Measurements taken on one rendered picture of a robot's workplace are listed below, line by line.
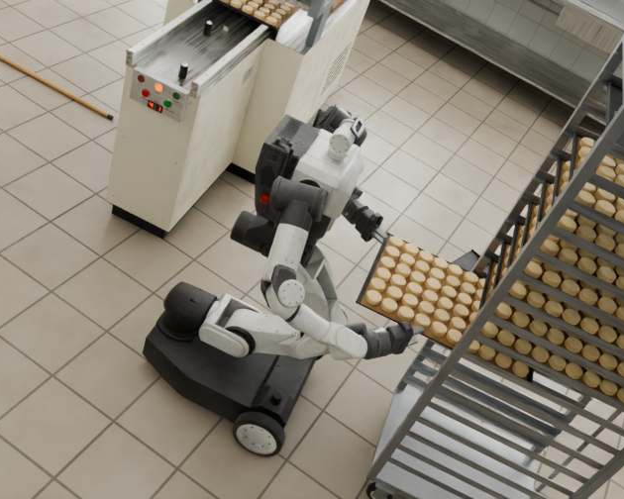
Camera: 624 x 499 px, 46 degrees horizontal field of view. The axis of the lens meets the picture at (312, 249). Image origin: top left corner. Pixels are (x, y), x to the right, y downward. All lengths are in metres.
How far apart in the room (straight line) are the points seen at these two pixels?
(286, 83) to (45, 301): 1.50
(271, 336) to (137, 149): 1.07
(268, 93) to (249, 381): 1.49
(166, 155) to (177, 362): 0.91
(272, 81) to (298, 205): 1.65
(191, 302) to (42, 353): 0.62
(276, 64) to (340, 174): 1.48
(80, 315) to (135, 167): 0.69
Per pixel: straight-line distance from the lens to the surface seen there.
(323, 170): 2.19
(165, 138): 3.18
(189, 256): 3.50
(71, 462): 2.80
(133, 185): 3.42
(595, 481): 2.64
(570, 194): 1.93
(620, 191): 1.96
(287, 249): 2.04
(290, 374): 2.93
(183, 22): 3.40
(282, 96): 3.67
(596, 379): 2.42
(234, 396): 2.83
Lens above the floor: 2.44
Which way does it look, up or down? 40 degrees down
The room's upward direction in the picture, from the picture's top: 23 degrees clockwise
